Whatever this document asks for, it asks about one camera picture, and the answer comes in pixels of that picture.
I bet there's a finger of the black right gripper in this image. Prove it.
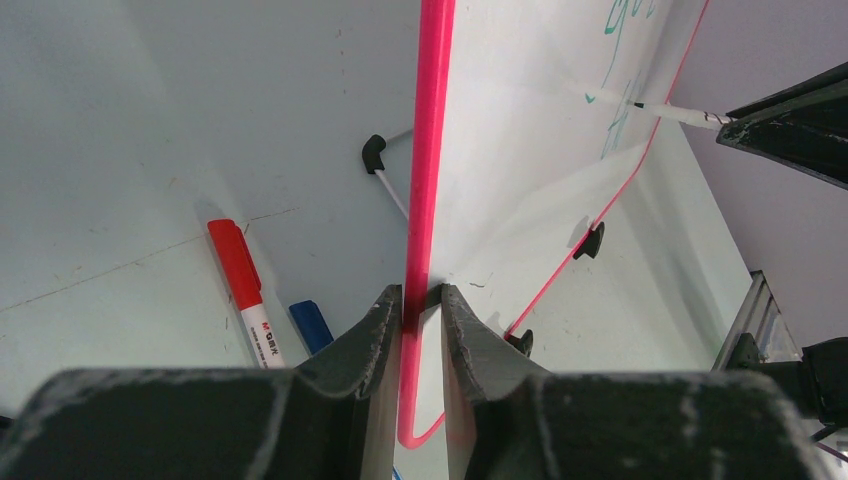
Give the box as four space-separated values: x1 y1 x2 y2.
716 80 847 190
726 62 847 119

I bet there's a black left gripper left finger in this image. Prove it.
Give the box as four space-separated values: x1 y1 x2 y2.
1 285 403 479

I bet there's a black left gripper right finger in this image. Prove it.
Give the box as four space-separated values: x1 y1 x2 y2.
440 284 830 479

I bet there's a green whiteboard marker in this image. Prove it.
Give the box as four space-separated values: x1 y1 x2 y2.
632 102 734 131

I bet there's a pink-framed whiteboard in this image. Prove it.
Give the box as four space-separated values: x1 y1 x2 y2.
397 1 707 450

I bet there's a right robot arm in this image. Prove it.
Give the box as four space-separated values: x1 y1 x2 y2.
716 64 847 446

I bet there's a blue-capped whiteboard marker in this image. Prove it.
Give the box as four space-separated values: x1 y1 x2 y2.
288 300 334 356

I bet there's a red-capped whiteboard marker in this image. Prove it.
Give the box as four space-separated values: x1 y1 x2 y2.
207 218 285 368

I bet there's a left black board stand clip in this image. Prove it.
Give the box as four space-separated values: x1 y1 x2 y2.
505 329 534 358

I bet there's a black board stand clip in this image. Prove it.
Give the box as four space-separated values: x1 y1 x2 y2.
572 221 605 260
505 329 534 358
360 134 412 223

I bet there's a right black board stand clip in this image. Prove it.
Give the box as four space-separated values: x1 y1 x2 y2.
572 221 605 260

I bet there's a rear black board stand clip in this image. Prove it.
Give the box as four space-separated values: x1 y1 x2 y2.
360 134 412 223

